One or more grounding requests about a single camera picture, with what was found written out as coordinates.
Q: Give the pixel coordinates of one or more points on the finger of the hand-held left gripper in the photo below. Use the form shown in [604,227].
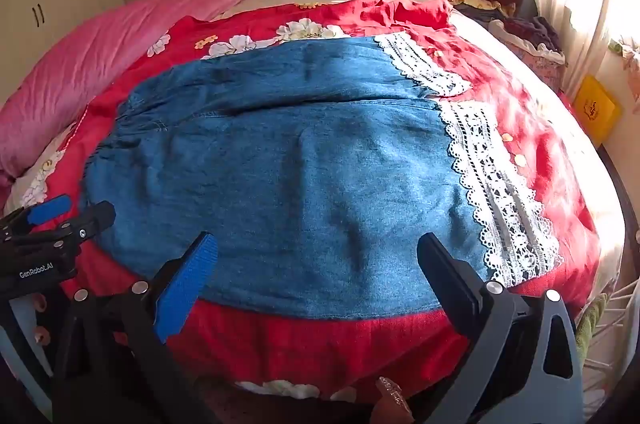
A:
[92,219]
[47,209]

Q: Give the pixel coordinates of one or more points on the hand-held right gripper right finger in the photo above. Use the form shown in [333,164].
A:
[452,284]

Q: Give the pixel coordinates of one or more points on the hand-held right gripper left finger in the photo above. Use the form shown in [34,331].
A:
[185,289]

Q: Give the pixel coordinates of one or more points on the green cloth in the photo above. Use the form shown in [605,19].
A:
[590,319]

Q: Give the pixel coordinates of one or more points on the red floral blanket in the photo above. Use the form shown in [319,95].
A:
[320,349]

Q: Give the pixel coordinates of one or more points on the pink towel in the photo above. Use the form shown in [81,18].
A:
[100,54]

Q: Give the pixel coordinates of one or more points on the yellow bag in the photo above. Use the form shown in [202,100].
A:
[595,106]

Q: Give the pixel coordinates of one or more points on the basket of clothes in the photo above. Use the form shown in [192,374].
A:
[535,36]

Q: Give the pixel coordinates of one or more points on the clothes on window sill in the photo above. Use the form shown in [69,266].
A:
[627,54]

